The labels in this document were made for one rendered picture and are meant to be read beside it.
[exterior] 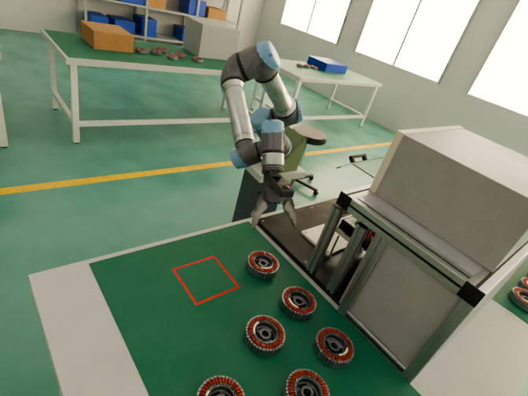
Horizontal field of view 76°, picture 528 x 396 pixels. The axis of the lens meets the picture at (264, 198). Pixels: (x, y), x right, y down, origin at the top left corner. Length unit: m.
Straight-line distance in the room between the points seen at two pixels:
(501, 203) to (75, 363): 1.06
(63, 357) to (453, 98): 5.90
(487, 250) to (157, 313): 0.87
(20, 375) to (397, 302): 1.51
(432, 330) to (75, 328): 0.91
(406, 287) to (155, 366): 0.68
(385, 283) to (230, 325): 0.46
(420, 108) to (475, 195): 5.42
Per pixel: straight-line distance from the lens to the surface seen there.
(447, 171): 1.01
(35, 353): 1.91
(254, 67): 1.41
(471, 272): 0.98
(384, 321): 1.11
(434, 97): 6.29
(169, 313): 1.03
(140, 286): 1.09
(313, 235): 1.40
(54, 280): 1.13
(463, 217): 1.01
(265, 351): 0.97
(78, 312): 1.05
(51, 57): 4.04
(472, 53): 6.17
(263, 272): 1.15
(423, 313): 1.04
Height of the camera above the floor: 1.56
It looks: 31 degrees down
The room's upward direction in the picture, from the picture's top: 16 degrees clockwise
